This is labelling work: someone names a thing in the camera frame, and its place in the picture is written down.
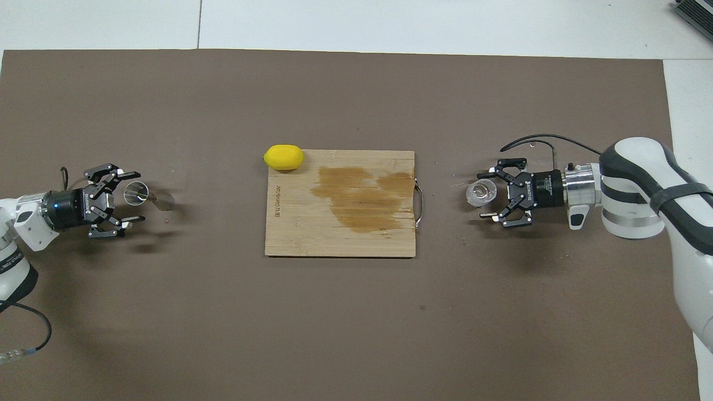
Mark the clear glass cup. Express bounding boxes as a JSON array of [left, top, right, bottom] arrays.
[[466, 179, 497, 208]]

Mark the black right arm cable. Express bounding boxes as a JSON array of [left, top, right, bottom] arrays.
[[500, 134, 602, 168]]

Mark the wooden cutting board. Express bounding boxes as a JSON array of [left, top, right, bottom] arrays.
[[265, 149, 425, 258]]

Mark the brown table mat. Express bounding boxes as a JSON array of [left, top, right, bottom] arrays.
[[0, 49, 701, 401]]

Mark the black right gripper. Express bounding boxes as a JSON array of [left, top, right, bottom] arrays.
[[480, 158, 566, 229]]

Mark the grey device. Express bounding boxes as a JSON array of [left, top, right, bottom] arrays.
[[671, 0, 713, 31]]

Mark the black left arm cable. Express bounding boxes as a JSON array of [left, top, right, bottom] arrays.
[[0, 167, 67, 365]]

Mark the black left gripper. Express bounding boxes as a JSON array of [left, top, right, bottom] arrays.
[[43, 163, 146, 239]]

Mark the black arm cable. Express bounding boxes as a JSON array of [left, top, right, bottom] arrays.
[[500, 134, 602, 168], [0, 167, 67, 365]]

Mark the steel double jigger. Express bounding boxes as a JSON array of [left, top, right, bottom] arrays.
[[124, 181, 175, 212]]

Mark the yellow lemon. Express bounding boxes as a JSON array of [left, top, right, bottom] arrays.
[[263, 144, 305, 171]]

